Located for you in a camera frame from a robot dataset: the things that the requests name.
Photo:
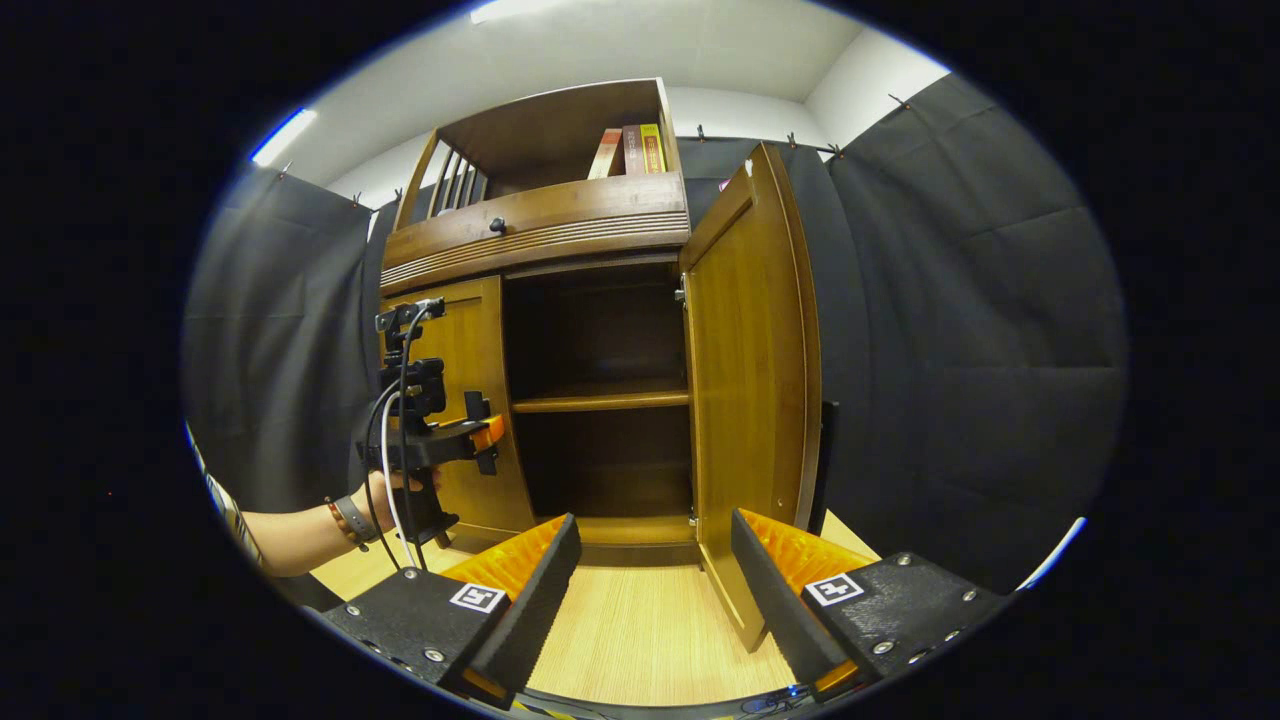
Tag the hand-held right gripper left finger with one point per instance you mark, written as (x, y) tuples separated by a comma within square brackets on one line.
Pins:
[(520, 610)]

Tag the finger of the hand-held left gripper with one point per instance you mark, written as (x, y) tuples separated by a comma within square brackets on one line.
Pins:
[(490, 435)]

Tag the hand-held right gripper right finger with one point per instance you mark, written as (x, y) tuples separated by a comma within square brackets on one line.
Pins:
[(790, 610)]

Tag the wooden cabinet door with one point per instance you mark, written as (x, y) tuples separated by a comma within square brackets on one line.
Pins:
[(475, 340), (745, 400)]

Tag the wooden double-door shoe cabinet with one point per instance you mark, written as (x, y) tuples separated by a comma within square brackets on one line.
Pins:
[(560, 215)]

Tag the dark wristband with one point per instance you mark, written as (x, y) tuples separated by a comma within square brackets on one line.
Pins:
[(355, 520)]

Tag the striped sleeve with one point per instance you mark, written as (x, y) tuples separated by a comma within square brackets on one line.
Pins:
[(235, 515)]

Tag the black backdrop cloth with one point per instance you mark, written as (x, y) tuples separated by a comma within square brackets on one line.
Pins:
[(970, 350)]

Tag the brown book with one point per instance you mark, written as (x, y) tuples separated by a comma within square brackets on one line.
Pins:
[(633, 150)]

